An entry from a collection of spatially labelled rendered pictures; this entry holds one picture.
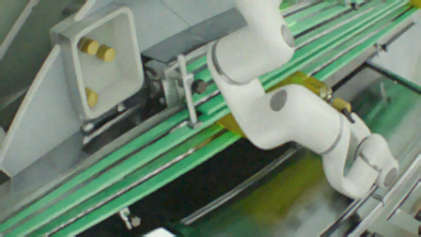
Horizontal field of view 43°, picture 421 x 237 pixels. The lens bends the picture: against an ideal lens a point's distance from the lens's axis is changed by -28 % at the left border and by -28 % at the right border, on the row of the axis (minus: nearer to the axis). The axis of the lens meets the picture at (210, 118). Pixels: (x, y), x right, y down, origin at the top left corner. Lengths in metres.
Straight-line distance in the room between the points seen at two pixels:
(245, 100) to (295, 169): 0.48
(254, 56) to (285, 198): 0.52
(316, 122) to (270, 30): 0.17
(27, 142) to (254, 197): 0.57
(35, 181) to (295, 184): 0.64
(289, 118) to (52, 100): 0.63
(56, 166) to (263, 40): 0.62
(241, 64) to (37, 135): 0.60
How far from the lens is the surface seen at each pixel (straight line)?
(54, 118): 1.53
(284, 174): 1.60
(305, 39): 1.76
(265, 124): 1.12
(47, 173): 1.46
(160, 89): 1.54
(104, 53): 1.49
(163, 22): 1.64
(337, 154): 1.17
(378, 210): 1.46
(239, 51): 1.10
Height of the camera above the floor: 2.03
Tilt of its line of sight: 45 degrees down
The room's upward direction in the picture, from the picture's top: 116 degrees clockwise
